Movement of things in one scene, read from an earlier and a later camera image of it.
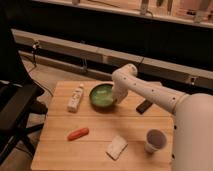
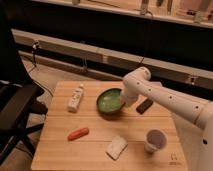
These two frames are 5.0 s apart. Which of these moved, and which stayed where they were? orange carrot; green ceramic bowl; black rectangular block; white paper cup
Moved: green ceramic bowl
Stayed: orange carrot; white paper cup; black rectangular block
